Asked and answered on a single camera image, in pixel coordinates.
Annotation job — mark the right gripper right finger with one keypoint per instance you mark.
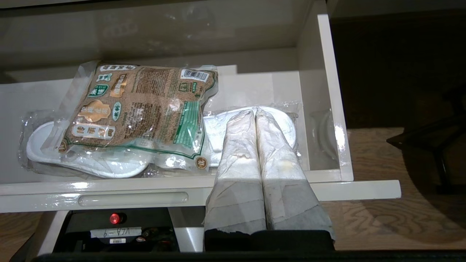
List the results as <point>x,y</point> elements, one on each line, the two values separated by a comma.
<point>287,182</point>

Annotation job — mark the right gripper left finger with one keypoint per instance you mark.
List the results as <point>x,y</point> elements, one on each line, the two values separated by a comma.
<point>236,182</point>

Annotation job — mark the white cabinet drawer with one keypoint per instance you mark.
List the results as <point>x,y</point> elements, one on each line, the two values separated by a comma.
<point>145,189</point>

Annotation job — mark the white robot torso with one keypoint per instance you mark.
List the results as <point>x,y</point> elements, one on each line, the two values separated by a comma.
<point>189,236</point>

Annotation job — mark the brown grain packet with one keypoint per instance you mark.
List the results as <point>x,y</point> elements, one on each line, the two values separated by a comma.
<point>145,109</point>

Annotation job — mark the black metal stand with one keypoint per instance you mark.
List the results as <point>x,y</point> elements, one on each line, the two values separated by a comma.
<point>437,145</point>

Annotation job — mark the glossy white low cabinet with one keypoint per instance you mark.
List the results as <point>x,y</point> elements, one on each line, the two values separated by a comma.
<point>145,32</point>

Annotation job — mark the clear plastic slipper bag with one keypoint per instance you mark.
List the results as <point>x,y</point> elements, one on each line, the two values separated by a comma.
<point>32,120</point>

